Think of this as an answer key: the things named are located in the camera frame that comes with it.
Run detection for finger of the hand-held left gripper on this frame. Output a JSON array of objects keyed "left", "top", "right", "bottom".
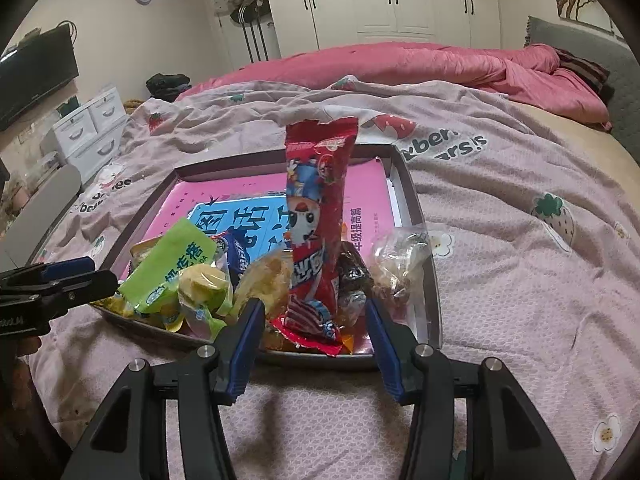
[
  {"left": 0, "top": 256, "right": 97, "bottom": 291},
  {"left": 30, "top": 269, "right": 119, "bottom": 317}
]

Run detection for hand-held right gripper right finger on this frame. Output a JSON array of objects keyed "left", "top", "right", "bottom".
[{"left": 364, "top": 299, "right": 576, "bottom": 480}]

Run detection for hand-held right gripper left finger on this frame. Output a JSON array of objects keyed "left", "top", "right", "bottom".
[{"left": 60, "top": 298, "right": 267, "bottom": 480}]

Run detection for dark grey shallow box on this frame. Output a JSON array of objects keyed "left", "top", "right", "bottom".
[{"left": 92, "top": 142, "right": 443, "bottom": 372}]

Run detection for clear pastry packet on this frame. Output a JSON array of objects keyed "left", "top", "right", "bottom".
[{"left": 232, "top": 252, "right": 296, "bottom": 318}]

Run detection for dark plum candy packet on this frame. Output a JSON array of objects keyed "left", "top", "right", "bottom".
[{"left": 335, "top": 242, "right": 373, "bottom": 326}]

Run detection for clear snack packet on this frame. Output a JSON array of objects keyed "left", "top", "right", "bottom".
[{"left": 370, "top": 230, "right": 431, "bottom": 306}]

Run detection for blue snack packet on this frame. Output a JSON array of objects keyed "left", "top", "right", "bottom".
[{"left": 212, "top": 230, "right": 253, "bottom": 286}]

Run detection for red candy packet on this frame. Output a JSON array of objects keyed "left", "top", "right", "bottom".
[{"left": 270, "top": 116, "right": 360, "bottom": 357}]

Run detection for person's left hand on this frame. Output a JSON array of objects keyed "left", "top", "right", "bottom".
[{"left": 0, "top": 336, "right": 43, "bottom": 378}]

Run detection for grey chair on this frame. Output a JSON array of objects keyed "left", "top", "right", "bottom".
[{"left": 0, "top": 162, "right": 83, "bottom": 273}]

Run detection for printed strawberry blanket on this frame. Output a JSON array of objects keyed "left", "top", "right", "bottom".
[{"left": 25, "top": 75, "right": 640, "bottom": 480}]

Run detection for white drawer cabinet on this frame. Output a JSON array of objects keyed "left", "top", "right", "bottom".
[{"left": 52, "top": 86, "right": 130, "bottom": 183}]

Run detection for pink book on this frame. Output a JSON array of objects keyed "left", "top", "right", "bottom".
[{"left": 150, "top": 160, "right": 401, "bottom": 261}]

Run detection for black television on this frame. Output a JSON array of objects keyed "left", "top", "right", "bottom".
[{"left": 0, "top": 27, "right": 81, "bottom": 133}]

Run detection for dark clothes pile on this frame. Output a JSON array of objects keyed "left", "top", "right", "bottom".
[{"left": 146, "top": 73, "right": 193, "bottom": 103}]

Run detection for beige bed sheet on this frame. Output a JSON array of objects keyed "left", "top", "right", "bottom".
[{"left": 505, "top": 102, "right": 640, "bottom": 241}]

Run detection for pink quilt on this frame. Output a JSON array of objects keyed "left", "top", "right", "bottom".
[{"left": 175, "top": 42, "right": 613, "bottom": 133}]

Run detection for dark striped pillow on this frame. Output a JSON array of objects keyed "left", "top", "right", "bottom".
[{"left": 552, "top": 47, "right": 613, "bottom": 103}]

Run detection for grey padded headboard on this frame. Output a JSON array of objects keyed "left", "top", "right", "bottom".
[{"left": 522, "top": 15, "right": 640, "bottom": 166}]

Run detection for white wardrobe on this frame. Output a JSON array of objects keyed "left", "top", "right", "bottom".
[{"left": 260, "top": 0, "right": 501, "bottom": 58}]

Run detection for hanging bags and straps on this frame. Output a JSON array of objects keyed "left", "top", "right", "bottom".
[{"left": 210, "top": 0, "right": 281, "bottom": 68}]

